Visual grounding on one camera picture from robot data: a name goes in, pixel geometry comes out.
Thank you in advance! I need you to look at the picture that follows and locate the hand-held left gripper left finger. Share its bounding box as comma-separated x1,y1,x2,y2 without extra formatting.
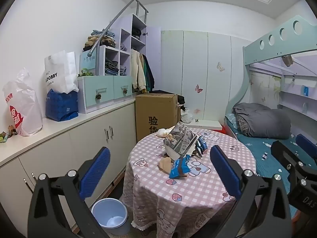
27,147,112,238

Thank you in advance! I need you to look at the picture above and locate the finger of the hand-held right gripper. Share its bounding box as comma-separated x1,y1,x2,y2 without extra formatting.
271,140,311,176
296,134,317,159

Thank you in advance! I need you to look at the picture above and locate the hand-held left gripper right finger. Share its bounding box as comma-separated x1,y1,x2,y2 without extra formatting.
210,145,293,238

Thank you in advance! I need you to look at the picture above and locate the blue plastic waste bin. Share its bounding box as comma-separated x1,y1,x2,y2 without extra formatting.
91,198,131,236

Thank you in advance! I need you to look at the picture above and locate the round table pink checked tablecloth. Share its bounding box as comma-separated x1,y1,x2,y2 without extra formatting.
122,126,257,238

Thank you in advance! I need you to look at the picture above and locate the white low cabinet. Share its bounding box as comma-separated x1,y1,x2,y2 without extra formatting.
0,96,139,228

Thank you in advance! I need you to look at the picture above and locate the blue white snack packet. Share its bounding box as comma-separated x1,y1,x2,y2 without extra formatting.
196,135,210,158

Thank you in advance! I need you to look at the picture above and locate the grey folded duvet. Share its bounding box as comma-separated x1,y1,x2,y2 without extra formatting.
232,102,292,139

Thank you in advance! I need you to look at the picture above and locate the red plastic stool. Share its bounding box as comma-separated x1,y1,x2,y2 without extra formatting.
212,125,227,136

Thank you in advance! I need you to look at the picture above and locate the white flat board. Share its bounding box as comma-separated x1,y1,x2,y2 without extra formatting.
182,119,222,131

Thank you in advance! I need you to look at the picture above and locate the crumpled printed grey paper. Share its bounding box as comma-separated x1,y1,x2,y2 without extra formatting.
163,123,199,161

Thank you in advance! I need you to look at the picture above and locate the crumpled white plastic bag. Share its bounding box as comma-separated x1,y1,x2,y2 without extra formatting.
180,108,194,124

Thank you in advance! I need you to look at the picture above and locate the blue woven bag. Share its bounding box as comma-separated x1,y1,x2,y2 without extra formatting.
45,89,79,122

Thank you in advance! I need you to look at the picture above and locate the cream orange snack packet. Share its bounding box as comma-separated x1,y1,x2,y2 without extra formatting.
156,128,174,138

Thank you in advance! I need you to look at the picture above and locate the teal drawer cabinet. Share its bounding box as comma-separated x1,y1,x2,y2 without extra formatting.
77,76,133,114

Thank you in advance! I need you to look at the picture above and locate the tall cardboard box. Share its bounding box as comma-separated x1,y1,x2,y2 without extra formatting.
135,93,181,143

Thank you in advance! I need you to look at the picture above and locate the white wardrobe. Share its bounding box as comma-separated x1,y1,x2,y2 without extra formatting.
160,30,251,125

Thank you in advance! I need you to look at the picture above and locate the white plastic bag red print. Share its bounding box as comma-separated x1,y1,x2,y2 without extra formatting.
2,67,43,137

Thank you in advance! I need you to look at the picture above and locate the green plant decoration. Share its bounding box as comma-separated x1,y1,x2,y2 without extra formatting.
78,68,95,77

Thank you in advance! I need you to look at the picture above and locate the white paper shopping bag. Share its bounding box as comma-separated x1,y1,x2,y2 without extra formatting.
45,50,80,93

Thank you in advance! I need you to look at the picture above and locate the folded dark jeans stack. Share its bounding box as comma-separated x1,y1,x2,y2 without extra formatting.
105,58,120,75

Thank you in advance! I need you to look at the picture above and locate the teal bunk bed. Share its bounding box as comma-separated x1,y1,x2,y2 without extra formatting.
224,15,317,219

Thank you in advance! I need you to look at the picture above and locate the cream hanging jacket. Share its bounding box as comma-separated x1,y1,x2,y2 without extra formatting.
130,50,147,91

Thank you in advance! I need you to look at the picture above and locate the green hanging jacket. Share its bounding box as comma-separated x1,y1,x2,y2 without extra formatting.
142,53,155,91

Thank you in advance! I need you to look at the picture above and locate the pile of folded clothes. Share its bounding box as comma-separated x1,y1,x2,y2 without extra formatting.
83,29,116,52

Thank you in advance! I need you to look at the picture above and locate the lilac stair shelf unit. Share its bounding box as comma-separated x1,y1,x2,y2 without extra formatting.
80,13,161,92

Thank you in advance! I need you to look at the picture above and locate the grey metal handrail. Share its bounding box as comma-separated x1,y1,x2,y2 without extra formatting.
87,0,149,76

